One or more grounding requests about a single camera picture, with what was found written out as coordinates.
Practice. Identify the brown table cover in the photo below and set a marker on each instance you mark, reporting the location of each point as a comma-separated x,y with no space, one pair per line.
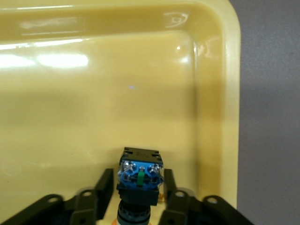
269,117

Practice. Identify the yellow plastic tray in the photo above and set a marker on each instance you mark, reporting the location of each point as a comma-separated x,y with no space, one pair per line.
93,105

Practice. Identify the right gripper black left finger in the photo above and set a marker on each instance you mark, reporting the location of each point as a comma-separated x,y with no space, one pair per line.
103,192

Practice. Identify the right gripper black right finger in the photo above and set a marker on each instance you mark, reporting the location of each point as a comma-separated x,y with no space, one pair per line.
173,204

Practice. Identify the yellow push button switch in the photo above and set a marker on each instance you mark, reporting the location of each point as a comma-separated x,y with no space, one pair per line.
138,180

